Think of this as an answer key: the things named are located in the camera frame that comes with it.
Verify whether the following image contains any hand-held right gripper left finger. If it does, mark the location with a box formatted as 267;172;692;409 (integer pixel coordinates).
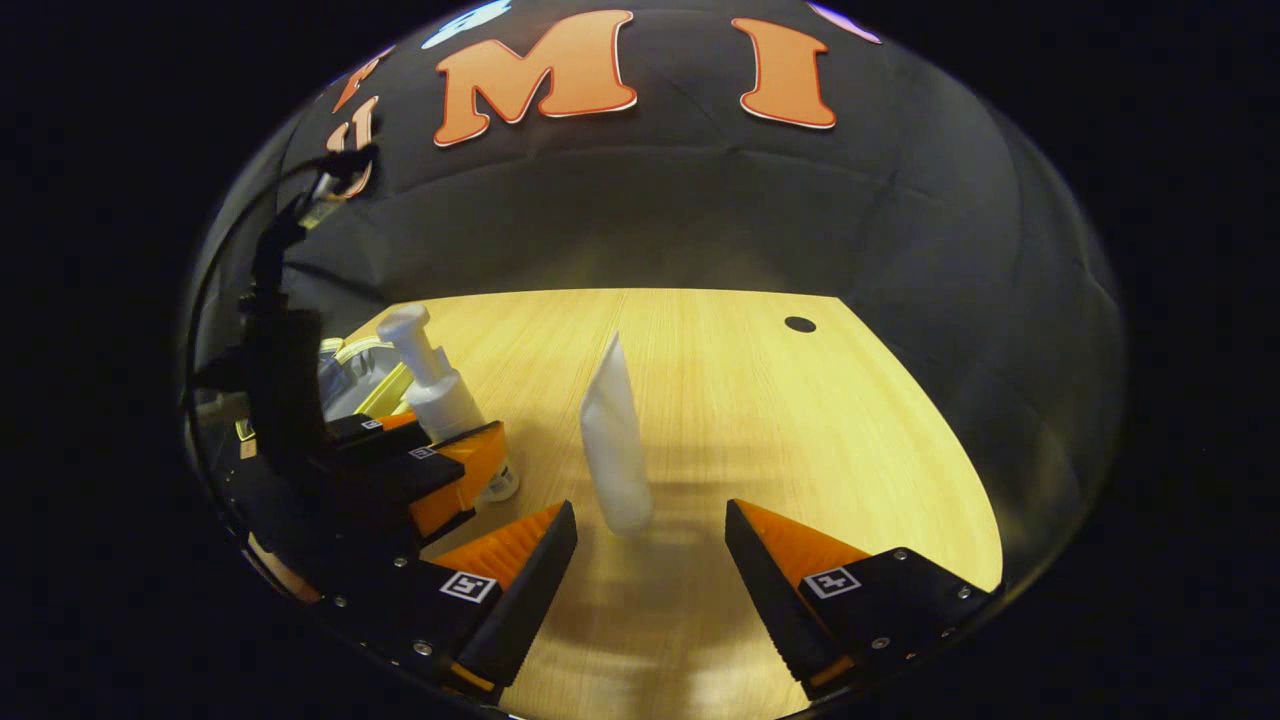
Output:
318;500;580;698

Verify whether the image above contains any pale yellow suitcase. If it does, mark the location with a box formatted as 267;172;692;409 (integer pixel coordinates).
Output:
318;335;413;421

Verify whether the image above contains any white squeeze tube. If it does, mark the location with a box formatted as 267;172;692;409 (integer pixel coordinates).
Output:
580;332;656;538

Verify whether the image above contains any white pump bottle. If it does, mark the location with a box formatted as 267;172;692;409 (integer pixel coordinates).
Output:
376;304;521;503

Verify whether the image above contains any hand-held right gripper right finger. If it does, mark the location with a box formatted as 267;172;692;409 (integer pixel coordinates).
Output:
724;498;1003;704

